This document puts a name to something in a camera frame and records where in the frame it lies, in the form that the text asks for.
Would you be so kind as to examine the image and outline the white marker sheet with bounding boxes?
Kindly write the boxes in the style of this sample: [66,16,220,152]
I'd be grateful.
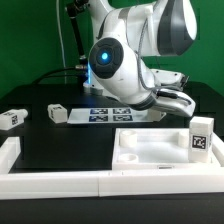
[67,105,151,125]

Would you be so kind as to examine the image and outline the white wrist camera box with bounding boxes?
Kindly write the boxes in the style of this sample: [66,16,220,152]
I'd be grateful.
[152,69,189,91]

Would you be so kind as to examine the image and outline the white square table top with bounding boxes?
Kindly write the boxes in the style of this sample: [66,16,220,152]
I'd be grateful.
[112,128,223,170]

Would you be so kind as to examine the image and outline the white hanging cable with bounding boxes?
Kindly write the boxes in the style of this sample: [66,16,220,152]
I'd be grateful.
[55,0,68,85]

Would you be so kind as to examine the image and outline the black cable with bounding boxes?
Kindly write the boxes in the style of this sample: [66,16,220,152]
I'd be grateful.
[31,64,89,86]

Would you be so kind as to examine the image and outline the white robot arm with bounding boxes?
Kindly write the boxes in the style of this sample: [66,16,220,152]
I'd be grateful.
[66,0,197,117]

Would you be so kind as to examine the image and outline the white U-shaped fence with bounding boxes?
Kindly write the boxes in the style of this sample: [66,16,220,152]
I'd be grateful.
[0,137,224,200]

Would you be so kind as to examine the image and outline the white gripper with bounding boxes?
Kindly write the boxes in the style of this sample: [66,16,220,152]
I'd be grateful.
[152,89,196,117]

